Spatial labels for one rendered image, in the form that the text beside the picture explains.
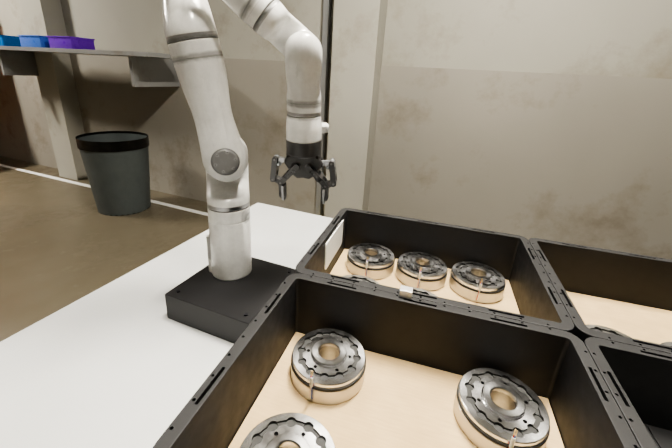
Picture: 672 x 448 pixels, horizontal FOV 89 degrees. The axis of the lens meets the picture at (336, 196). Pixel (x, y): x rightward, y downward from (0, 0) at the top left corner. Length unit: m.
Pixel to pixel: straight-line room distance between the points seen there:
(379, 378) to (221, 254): 0.45
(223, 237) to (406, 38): 1.97
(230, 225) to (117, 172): 2.52
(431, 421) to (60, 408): 0.57
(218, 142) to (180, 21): 0.21
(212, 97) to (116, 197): 2.69
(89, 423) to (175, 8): 0.69
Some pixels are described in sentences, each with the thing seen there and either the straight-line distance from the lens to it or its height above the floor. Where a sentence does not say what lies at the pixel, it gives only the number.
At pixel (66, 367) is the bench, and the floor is 0.70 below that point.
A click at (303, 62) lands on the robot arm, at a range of 0.66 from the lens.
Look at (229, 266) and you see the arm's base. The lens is 0.82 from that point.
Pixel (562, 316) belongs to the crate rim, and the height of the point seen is 0.93.
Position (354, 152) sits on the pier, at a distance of 2.41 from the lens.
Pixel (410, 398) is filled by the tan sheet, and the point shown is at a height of 0.83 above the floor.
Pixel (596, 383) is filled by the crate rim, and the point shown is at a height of 0.92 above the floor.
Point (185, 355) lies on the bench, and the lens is 0.78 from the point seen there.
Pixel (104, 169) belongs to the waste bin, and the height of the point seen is 0.42.
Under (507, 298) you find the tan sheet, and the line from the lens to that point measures 0.77.
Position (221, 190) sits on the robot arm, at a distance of 0.78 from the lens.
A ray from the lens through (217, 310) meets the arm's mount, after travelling 0.76.
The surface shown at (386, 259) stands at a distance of 0.75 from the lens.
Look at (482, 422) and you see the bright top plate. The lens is 0.49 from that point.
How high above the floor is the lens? 1.23
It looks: 20 degrees down
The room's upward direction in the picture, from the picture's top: 3 degrees clockwise
